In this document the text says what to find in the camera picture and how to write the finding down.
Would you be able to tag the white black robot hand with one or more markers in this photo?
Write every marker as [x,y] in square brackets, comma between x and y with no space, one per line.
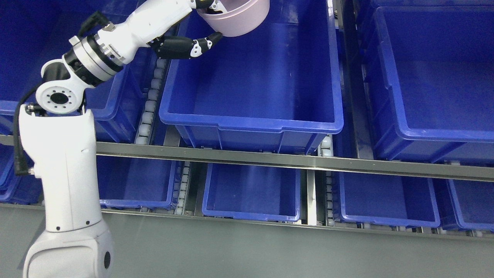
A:
[146,27]

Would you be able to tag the pink bowl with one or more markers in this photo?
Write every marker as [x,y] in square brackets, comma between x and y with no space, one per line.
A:
[235,18]

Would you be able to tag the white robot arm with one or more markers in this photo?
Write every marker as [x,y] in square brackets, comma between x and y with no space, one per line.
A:
[54,140]

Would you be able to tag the blue bin middle shelf left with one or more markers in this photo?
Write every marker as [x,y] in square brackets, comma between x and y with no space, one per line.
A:
[34,32]

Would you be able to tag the blue bin shelf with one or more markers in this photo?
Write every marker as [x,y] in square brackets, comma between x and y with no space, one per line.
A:
[34,32]
[276,89]
[429,69]

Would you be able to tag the blue bin middle shelf centre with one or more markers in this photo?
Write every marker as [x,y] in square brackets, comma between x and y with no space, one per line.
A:
[276,89]

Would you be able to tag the metal shelf rack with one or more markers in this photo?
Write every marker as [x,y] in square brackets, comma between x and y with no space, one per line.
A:
[298,161]

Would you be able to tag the blue bin middle shelf right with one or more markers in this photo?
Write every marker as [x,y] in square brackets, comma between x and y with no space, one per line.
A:
[429,69]

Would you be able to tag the blue bin lower left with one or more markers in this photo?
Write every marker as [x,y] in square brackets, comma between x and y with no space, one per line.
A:
[123,182]

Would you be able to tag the blue bin lower centre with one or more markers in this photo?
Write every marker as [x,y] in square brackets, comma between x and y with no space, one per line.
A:
[252,193]

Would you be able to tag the blue bin lower far right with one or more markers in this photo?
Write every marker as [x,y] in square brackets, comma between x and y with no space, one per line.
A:
[469,205]

